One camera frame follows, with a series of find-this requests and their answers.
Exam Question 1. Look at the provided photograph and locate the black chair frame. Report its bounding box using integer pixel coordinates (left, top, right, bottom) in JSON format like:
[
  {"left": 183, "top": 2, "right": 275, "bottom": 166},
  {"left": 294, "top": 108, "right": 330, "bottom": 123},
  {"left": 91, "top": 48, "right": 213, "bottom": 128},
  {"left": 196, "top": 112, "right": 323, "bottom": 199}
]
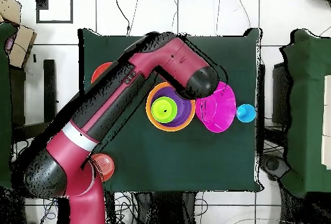
[{"left": 9, "top": 58, "right": 58, "bottom": 137}]

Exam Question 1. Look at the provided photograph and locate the green cloth covered table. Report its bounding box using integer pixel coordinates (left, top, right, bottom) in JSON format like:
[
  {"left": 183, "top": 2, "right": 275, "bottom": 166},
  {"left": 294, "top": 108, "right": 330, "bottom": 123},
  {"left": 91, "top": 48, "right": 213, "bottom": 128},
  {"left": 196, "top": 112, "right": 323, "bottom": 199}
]
[
  {"left": 0, "top": 22, "right": 25, "bottom": 192},
  {"left": 279, "top": 28, "right": 331, "bottom": 199}
]

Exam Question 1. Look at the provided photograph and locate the small orange bowl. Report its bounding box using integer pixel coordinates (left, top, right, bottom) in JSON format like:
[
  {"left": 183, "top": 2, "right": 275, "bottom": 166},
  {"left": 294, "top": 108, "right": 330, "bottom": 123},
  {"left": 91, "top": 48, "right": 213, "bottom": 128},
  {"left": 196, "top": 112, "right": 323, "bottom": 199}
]
[{"left": 90, "top": 153, "right": 115, "bottom": 183}]

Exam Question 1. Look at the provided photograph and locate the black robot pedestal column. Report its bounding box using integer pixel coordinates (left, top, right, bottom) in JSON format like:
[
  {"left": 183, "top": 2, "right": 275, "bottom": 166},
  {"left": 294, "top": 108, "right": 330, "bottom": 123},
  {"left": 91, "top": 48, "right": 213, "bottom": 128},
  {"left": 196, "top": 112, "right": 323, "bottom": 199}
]
[{"left": 129, "top": 191, "right": 197, "bottom": 224}]

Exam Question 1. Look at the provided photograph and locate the wide red-orange bowl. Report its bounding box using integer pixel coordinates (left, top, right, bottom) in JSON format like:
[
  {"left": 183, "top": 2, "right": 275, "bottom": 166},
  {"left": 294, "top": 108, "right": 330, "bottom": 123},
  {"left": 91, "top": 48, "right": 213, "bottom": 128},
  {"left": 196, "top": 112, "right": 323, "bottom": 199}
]
[{"left": 91, "top": 62, "right": 114, "bottom": 84}]

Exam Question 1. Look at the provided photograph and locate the cardboard box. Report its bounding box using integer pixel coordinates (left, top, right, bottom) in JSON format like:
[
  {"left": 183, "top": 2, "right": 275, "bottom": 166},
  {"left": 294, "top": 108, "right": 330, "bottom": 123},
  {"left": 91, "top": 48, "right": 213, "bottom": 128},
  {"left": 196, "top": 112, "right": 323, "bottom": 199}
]
[
  {"left": 7, "top": 25, "right": 37, "bottom": 69},
  {"left": 0, "top": 0, "right": 22, "bottom": 26}
]

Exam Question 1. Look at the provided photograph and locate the blue cup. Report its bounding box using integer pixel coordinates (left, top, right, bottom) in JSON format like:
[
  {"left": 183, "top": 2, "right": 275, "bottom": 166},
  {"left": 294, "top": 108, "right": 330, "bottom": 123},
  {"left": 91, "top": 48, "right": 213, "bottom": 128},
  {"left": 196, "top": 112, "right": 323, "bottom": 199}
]
[{"left": 235, "top": 104, "right": 257, "bottom": 124}]

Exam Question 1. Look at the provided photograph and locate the yellow cup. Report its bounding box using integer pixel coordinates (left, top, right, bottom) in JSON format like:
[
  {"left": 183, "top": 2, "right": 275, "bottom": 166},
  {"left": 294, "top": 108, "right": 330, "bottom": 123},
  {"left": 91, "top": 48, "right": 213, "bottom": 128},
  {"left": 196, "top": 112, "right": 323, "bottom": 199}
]
[{"left": 153, "top": 100, "right": 175, "bottom": 121}]

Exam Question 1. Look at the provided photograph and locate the large orange bowl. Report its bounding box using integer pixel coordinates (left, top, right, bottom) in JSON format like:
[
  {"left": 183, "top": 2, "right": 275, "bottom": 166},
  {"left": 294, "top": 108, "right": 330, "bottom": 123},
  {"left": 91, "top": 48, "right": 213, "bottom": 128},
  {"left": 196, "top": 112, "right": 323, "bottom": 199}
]
[{"left": 145, "top": 81, "right": 197, "bottom": 132}]

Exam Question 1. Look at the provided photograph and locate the large pink bowl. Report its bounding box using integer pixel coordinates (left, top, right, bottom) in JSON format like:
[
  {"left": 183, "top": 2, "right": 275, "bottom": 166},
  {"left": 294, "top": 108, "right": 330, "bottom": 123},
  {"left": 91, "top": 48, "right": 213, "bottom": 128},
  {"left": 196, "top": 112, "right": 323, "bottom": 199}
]
[{"left": 195, "top": 81, "right": 237, "bottom": 133}]

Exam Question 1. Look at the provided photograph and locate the purple bowl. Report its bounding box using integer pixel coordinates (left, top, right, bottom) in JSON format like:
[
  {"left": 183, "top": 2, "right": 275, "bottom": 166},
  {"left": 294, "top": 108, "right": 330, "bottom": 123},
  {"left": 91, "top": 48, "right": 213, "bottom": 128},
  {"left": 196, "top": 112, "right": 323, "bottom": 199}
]
[{"left": 150, "top": 89, "right": 193, "bottom": 128}]

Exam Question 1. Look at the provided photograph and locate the white box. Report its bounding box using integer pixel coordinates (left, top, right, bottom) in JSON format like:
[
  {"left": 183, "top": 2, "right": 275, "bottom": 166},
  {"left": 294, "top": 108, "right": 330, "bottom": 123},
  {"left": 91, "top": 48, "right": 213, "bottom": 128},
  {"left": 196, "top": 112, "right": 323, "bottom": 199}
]
[{"left": 321, "top": 74, "right": 331, "bottom": 170}]

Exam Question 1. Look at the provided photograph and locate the small green bowl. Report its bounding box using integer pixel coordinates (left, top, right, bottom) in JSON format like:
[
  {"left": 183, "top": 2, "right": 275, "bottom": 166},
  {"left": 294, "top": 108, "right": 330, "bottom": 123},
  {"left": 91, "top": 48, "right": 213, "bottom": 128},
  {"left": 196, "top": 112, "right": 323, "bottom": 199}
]
[{"left": 150, "top": 96, "right": 178, "bottom": 124}]

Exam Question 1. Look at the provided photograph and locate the black cable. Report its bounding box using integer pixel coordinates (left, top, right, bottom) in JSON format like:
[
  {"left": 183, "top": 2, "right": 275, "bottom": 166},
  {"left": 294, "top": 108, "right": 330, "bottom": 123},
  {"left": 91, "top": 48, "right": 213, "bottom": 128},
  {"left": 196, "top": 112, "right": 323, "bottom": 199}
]
[{"left": 112, "top": 0, "right": 131, "bottom": 36}]

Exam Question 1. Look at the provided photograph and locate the dark green tablecloth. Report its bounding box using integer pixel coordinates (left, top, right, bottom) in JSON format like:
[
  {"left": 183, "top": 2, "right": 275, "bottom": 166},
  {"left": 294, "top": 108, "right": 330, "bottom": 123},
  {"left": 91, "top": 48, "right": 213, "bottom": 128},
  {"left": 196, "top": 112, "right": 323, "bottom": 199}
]
[{"left": 78, "top": 28, "right": 262, "bottom": 194}]

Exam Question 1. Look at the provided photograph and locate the black stand base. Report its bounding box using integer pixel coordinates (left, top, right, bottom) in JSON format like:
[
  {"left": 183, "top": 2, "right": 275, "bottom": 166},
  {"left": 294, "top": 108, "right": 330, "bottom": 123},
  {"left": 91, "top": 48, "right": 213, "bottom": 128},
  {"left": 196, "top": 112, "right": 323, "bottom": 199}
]
[{"left": 260, "top": 153, "right": 290, "bottom": 182}]

